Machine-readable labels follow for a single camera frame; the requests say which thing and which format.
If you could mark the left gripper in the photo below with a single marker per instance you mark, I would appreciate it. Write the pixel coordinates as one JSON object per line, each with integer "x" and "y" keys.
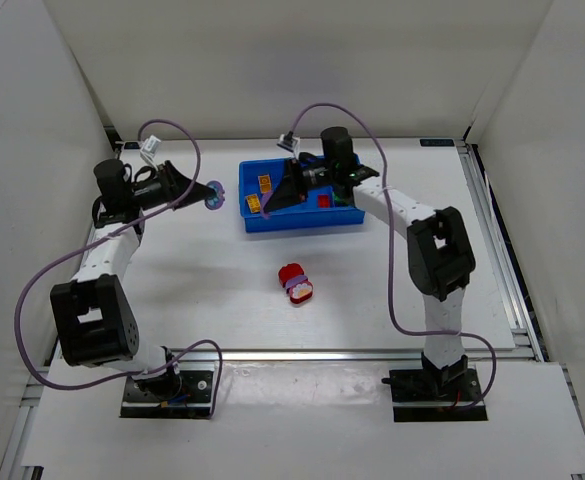
{"x": 169, "y": 181}

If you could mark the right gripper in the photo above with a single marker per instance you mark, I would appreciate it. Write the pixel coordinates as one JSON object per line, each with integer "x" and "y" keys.
{"x": 296, "y": 178}

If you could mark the yellow rounded lego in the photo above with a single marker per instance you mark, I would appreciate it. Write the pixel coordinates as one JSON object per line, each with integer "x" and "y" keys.
{"x": 264, "y": 183}

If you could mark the small red lego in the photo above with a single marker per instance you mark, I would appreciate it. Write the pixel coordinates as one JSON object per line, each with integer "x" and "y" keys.
{"x": 324, "y": 201}

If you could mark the purple flower lego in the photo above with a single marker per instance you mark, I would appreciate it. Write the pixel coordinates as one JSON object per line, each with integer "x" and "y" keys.
{"x": 217, "y": 200}

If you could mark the red curved lego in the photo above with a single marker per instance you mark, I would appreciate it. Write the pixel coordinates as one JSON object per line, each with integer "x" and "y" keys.
{"x": 289, "y": 272}

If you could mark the red flower lego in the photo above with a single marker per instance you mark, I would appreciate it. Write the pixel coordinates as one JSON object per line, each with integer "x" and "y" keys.
{"x": 301, "y": 292}

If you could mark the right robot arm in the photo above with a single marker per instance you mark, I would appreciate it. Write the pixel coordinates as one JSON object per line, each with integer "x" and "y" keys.
{"x": 440, "y": 257}

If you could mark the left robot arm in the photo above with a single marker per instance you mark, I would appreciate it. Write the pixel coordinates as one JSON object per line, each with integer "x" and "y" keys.
{"x": 94, "y": 320}

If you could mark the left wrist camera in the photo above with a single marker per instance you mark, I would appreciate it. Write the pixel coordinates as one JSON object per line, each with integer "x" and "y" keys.
{"x": 149, "y": 148}

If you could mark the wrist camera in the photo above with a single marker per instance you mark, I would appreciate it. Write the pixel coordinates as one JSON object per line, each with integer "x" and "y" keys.
{"x": 288, "y": 142}
{"x": 149, "y": 148}

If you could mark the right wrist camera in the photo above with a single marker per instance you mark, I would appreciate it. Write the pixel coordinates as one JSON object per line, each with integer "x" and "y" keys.
{"x": 288, "y": 142}

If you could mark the aluminium frame rail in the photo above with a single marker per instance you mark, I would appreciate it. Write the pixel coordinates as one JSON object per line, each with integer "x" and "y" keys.
{"x": 521, "y": 352}

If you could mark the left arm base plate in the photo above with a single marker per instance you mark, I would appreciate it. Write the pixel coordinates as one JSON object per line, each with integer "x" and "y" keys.
{"x": 186, "y": 395}

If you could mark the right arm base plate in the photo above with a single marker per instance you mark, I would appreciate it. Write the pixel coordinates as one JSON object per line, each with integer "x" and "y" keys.
{"x": 416, "y": 399}

